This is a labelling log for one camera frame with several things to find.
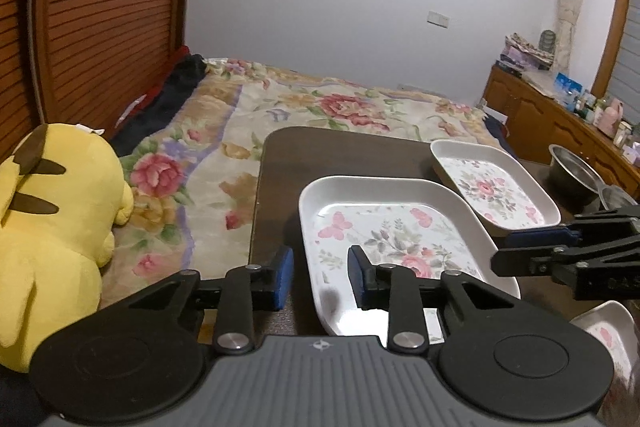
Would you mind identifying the white wall switch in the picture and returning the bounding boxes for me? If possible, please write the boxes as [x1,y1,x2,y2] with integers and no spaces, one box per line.
[427,11,449,28]

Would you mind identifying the grey window blind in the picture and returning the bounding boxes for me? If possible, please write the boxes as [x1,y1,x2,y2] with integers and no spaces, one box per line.
[608,0,640,122]

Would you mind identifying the wooden sideboard cabinet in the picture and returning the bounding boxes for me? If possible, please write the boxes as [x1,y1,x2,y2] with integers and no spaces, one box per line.
[483,66,639,197]

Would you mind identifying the floral plate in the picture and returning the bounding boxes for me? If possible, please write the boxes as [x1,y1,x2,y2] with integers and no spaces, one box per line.
[298,176,521,339]
[430,140,561,237]
[570,300,639,383]

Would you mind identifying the floral plate back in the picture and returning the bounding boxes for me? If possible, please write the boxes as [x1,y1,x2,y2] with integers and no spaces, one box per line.
[430,140,561,237]

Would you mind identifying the stack of folded fabrics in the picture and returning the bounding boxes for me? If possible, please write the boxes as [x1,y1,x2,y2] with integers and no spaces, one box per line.
[500,32,554,72]

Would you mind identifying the white paper bag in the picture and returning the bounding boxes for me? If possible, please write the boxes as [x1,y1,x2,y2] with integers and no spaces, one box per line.
[483,106,508,126]

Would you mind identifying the blue picture box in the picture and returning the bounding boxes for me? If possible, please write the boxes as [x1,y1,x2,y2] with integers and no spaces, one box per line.
[553,72,582,113]

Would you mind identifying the floral bed blanket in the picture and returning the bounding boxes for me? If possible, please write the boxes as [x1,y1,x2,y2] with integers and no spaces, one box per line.
[102,58,498,305]

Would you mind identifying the dark clothes on bed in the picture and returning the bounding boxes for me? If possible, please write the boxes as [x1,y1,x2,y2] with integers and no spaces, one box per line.
[111,54,206,156]

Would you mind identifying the wooden louvered wardrobe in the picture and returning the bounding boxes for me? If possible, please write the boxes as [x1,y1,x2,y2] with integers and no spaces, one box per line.
[1,0,186,155]

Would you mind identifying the steel bowl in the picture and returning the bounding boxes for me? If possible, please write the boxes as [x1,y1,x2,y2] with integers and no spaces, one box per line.
[598,184,638,210]
[548,144,604,209]

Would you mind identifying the yellow Pikachu plush toy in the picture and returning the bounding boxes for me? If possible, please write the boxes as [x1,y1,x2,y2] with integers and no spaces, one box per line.
[1,124,134,373]

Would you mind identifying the pink thermos bottle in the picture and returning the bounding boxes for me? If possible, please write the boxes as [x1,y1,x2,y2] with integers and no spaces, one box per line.
[597,98,624,139]

